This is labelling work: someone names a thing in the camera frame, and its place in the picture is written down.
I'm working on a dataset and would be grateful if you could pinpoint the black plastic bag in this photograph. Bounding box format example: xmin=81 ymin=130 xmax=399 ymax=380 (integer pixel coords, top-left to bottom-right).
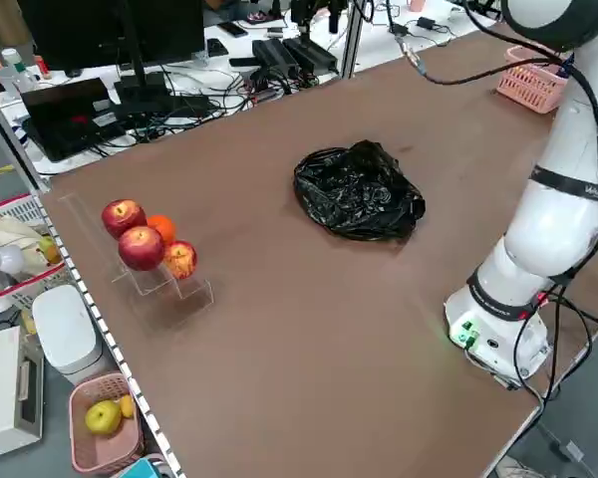
xmin=292 ymin=138 xmax=427 ymax=244

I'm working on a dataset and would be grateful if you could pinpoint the pink plastic slotted basket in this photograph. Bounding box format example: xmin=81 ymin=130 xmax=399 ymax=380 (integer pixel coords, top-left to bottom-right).
xmin=69 ymin=371 xmax=146 ymax=474
xmin=495 ymin=45 xmax=570 ymax=115

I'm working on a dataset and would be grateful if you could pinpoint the white basket red rim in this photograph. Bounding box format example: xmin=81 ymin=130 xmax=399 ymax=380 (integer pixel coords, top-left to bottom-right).
xmin=0 ymin=193 xmax=69 ymax=310

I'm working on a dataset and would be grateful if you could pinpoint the beige cloth bag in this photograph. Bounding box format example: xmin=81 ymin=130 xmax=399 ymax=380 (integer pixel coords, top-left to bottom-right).
xmin=0 ymin=213 xmax=49 ymax=270

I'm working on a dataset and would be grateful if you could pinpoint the red yellow speckled apple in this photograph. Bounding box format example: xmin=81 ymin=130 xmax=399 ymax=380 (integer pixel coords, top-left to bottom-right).
xmin=162 ymin=240 xmax=198 ymax=280

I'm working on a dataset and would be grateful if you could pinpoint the clear acrylic fruit stand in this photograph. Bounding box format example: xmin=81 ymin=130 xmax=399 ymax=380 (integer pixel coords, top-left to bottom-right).
xmin=59 ymin=192 xmax=214 ymax=333

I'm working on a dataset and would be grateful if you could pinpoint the orange fruit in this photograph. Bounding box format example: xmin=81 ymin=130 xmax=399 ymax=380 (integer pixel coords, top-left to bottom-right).
xmin=146 ymin=214 xmax=178 ymax=246

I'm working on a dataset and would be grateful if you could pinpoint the black finned power supply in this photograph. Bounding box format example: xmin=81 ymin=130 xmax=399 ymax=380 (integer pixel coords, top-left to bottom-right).
xmin=282 ymin=35 xmax=339 ymax=74
xmin=251 ymin=38 xmax=300 ymax=76

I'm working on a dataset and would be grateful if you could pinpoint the yellow green pear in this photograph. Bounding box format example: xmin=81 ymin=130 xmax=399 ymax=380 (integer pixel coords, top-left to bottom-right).
xmin=38 ymin=236 xmax=64 ymax=265

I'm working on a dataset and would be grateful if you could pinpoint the white rounded appliance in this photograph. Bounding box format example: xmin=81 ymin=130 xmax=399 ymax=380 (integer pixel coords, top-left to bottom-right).
xmin=32 ymin=284 xmax=104 ymax=384

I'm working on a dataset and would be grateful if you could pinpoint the black laptop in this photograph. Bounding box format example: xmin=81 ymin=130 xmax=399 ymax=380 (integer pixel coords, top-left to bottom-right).
xmin=20 ymin=77 xmax=131 ymax=163

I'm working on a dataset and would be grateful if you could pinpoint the teal box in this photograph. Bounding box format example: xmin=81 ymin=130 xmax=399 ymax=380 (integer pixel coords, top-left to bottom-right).
xmin=124 ymin=457 xmax=155 ymax=478

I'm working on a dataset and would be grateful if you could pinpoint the black computer monitor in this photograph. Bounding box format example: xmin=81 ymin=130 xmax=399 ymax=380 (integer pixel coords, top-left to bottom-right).
xmin=17 ymin=0 xmax=206 ymax=106

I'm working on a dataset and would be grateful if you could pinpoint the white desk fan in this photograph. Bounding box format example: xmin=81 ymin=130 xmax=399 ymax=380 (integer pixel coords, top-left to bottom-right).
xmin=0 ymin=243 xmax=26 ymax=315

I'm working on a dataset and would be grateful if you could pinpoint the white plastic bottle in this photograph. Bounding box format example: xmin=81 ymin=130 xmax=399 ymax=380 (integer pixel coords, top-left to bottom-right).
xmin=0 ymin=48 xmax=40 ymax=94

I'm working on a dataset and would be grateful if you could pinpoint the brown cardboard box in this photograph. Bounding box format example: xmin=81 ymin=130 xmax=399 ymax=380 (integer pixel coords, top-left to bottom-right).
xmin=0 ymin=0 xmax=31 ymax=47

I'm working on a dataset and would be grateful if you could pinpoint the aluminium frame post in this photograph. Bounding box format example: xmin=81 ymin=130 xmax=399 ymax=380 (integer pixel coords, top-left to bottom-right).
xmin=341 ymin=0 xmax=375 ymax=80
xmin=0 ymin=82 xmax=51 ymax=193

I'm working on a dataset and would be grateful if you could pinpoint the aluminium table edge rail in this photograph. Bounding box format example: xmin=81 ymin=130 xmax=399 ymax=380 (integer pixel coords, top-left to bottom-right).
xmin=39 ymin=191 xmax=185 ymax=478

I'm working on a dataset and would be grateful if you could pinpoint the black cable with metal connectors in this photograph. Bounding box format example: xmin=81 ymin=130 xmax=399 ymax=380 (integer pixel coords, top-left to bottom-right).
xmin=386 ymin=0 xmax=567 ymax=86

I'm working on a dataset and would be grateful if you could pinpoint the grey cable connector box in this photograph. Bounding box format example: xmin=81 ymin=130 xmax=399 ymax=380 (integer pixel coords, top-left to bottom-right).
xmin=560 ymin=440 xmax=587 ymax=462

